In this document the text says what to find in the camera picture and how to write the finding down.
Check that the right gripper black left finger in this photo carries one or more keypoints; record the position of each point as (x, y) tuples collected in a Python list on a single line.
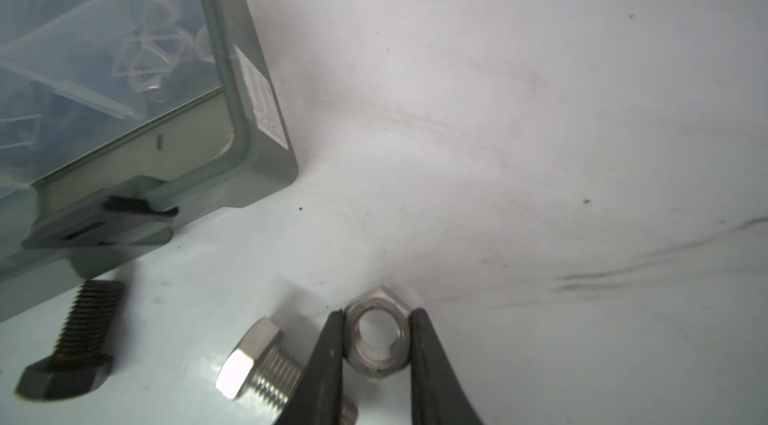
[(318, 396)]

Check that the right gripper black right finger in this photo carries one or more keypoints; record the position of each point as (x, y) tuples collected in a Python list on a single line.
[(436, 394)]

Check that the silver threaded bolt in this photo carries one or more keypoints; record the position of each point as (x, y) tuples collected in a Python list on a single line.
[(259, 363)]

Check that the silver hex nut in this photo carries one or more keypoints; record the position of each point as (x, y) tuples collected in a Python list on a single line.
[(144, 76), (174, 42), (376, 335)]

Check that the grey plastic organizer box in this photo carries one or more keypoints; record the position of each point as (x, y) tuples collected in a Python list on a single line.
[(93, 174)]

